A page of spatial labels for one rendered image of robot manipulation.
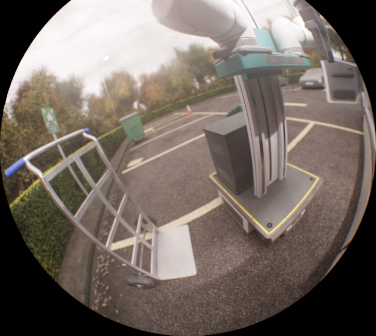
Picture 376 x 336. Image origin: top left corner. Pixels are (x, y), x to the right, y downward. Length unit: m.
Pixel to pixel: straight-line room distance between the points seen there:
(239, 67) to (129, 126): 5.93
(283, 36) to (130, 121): 5.98
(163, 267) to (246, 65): 1.41
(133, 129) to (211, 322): 6.28
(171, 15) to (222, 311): 1.38
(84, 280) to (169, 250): 1.10
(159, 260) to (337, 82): 4.08
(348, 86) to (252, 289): 3.63
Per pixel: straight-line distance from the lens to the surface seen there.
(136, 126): 6.17
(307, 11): 0.46
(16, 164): 0.75
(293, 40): 0.90
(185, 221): 1.46
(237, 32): 0.49
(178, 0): 0.34
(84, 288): 1.81
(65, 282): 2.11
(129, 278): 1.14
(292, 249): 1.21
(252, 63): 0.46
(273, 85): 0.88
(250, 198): 1.04
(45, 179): 0.67
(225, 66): 0.49
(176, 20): 0.35
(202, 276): 1.16
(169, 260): 1.30
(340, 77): 3.55
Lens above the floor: 1.11
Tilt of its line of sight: 20 degrees down
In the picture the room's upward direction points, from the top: 21 degrees counter-clockwise
